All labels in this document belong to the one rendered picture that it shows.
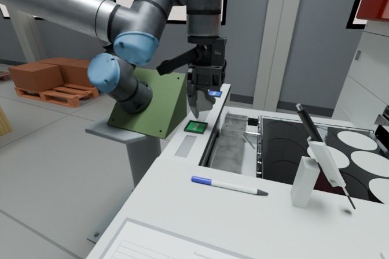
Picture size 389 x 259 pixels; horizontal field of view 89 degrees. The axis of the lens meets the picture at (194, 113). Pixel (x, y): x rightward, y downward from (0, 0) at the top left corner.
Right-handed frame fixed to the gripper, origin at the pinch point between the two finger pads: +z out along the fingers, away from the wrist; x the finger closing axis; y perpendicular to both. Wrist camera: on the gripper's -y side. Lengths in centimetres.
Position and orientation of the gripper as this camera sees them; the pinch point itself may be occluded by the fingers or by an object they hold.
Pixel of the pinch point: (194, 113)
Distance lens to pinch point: 54.3
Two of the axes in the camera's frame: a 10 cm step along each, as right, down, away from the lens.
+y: 9.6, 1.3, -2.5
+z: 0.0, 8.8, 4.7
